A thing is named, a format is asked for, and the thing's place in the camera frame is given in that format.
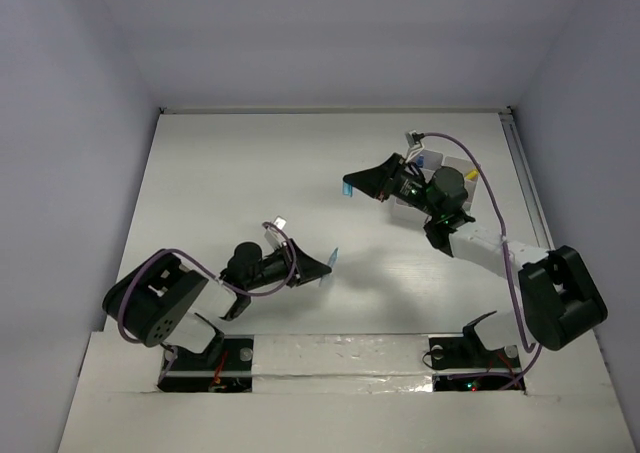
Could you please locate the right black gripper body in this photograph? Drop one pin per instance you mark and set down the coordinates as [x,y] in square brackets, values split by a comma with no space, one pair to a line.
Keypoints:
[409,188]

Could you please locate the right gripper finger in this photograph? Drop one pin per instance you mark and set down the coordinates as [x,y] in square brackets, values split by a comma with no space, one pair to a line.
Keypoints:
[370,185]
[387,168]

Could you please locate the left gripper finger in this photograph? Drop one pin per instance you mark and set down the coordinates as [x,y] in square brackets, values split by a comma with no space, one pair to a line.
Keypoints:
[311,279]
[304,264]

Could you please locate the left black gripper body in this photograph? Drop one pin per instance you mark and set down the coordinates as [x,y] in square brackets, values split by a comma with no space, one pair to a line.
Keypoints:
[294,264]

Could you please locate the blue marker tip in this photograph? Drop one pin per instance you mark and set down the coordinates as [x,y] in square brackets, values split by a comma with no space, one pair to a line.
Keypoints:
[333,258]

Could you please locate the white marker yellow cap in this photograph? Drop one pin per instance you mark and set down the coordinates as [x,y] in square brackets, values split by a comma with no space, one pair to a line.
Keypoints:
[472,175]

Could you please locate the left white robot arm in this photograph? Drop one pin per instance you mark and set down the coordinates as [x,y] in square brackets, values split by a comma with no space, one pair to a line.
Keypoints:
[172,301]

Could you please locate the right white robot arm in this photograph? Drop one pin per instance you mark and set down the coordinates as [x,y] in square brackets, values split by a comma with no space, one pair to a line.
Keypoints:
[554,299]

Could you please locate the table back edge strip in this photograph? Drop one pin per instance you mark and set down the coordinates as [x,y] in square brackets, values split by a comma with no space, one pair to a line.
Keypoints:
[286,110]

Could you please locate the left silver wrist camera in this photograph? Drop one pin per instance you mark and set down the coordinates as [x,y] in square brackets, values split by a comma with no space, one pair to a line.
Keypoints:
[273,232]

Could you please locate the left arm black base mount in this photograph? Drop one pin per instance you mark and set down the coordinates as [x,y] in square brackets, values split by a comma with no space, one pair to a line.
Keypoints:
[225,366]

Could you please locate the aluminium side rail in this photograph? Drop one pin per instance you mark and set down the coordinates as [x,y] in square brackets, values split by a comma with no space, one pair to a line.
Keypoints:
[526,181]

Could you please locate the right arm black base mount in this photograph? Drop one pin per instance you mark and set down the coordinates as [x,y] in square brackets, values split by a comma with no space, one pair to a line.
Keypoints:
[461,363]

